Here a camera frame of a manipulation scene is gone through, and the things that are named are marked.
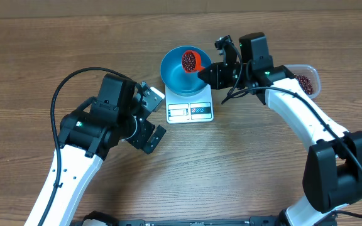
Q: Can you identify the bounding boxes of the red measuring scoop blue handle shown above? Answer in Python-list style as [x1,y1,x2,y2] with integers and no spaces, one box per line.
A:
[182,50,205,73]

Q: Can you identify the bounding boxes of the red adzuki beans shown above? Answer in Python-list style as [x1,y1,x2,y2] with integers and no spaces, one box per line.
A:
[295,75,314,95]

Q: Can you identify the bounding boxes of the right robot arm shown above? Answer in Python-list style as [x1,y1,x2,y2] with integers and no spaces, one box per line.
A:
[198,32,362,225]

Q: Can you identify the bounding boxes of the clear plastic container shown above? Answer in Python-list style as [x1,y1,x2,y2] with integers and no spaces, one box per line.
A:
[286,64,321,99]

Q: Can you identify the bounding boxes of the blue metal bowl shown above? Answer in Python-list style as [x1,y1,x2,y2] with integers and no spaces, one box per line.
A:
[160,46,212,96]

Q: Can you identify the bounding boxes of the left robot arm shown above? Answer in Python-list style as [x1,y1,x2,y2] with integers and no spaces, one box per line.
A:
[25,73,166,225]

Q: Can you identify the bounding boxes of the white digital kitchen scale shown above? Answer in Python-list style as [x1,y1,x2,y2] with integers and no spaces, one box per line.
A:
[165,85,214,124]

